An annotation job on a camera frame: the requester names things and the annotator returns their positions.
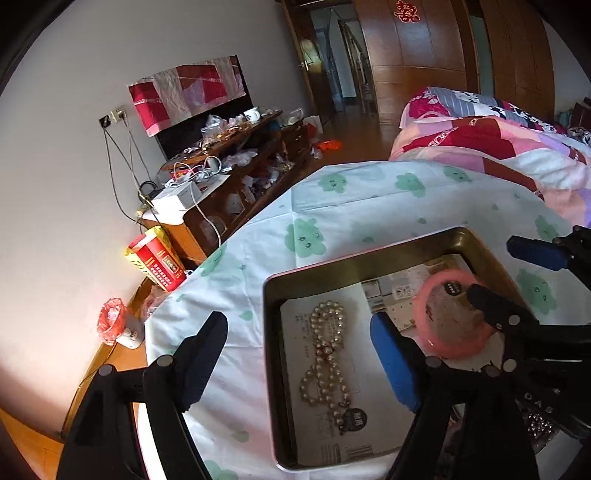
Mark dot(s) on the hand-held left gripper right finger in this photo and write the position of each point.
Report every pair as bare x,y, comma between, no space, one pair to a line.
392,360

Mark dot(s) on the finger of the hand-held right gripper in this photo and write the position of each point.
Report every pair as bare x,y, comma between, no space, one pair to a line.
491,307
535,253

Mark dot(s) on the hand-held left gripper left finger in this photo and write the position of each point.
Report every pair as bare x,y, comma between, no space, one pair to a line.
203,355

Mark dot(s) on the pink plastic bangle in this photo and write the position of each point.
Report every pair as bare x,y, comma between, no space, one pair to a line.
431,288

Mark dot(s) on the gold metal tin tray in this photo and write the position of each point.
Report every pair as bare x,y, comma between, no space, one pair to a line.
274,369

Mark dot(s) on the small black bangle tag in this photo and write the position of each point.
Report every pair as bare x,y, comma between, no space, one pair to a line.
454,288

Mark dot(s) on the printed paper sheet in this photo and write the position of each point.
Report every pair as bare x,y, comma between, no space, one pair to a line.
392,429

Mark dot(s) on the black round tag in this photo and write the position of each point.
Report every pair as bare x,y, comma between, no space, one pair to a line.
357,420

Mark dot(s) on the white small bin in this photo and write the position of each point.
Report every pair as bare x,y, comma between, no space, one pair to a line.
131,337

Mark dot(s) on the red plastic bag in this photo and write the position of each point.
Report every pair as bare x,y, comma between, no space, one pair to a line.
111,321

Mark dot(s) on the red yellow box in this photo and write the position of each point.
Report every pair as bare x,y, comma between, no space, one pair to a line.
159,263

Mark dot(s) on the pink patchwork quilt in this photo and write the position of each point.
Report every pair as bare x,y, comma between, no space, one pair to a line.
485,134

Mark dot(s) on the white cardboard box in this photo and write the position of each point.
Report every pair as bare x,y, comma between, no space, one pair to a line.
175,197

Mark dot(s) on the white green floral sheet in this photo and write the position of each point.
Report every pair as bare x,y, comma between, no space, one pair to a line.
332,198

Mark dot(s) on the black television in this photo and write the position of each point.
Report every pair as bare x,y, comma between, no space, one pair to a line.
184,134

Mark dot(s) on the wooden wardrobe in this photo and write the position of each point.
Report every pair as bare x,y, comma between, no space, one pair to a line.
425,60

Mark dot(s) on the orange plastic bag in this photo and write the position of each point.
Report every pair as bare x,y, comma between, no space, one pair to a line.
328,146

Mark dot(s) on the wooden television cabinet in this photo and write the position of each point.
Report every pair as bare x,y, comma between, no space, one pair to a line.
258,138

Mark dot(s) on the white mug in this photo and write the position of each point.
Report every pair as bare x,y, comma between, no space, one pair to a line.
251,115

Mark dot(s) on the red patchwork cloth cover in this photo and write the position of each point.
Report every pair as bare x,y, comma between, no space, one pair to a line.
184,92

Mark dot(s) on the red paper decoration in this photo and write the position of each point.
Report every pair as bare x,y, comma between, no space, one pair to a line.
407,11

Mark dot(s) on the wooden door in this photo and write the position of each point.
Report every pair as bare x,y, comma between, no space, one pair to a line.
307,50

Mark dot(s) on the wall power socket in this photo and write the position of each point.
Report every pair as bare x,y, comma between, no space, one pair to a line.
112,116

